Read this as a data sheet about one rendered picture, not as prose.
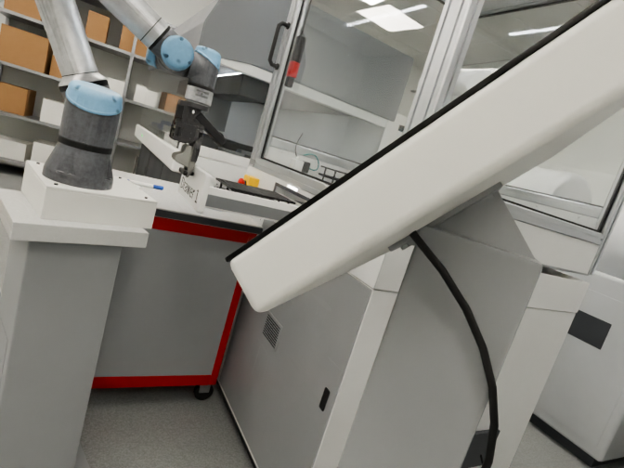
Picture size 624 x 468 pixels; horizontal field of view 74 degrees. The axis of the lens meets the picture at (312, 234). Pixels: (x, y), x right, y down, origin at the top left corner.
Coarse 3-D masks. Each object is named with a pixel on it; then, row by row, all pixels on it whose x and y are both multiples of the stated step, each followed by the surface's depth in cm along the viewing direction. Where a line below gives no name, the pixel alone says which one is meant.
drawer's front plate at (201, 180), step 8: (200, 168) 122; (184, 176) 134; (192, 176) 124; (200, 176) 117; (208, 176) 113; (192, 184) 123; (200, 184) 116; (208, 184) 113; (184, 192) 130; (192, 192) 121; (200, 192) 115; (192, 200) 120; (200, 200) 113; (200, 208) 114
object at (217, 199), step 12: (216, 180) 140; (216, 192) 117; (228, 192) 118; (216, 204) 118; (228, 204) 119; (240, 204) 121; (252, 204) 123; (264, 204) 125; (276, 204) 127; (288, 204) 129; (300, 204) 138; (252, 216) 124; (264, 216) 126; (276, 216) 128
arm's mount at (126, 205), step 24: (24, 192) 103; (48, 192) 89; (72, 192) 92; (96, 192) 95; (120, 192) 102; (144, 192) 111; (48, 216) 90; (72, 216) 93; (96, 216) 97; (120, 216) 100; (144, 216) 104
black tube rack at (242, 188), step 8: (232, 184) 132; (240, 184) 140; (240, 192) 141; (248, 192) 125; (256, 192) 129; (264, 192) 135; (272, 192) 143; (272, 200) 147; (280, 200) 131; (288, 200) 135
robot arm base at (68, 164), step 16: (64, 144) 94; (80, 144) 94; (48, 160) 95; (64, 160) 93; (80, 160) 94; (96, 160) 96; (48, 176) 94; (64, 176) 93; (80, 176) 94; (96, 176) 97; (112, 176) 103
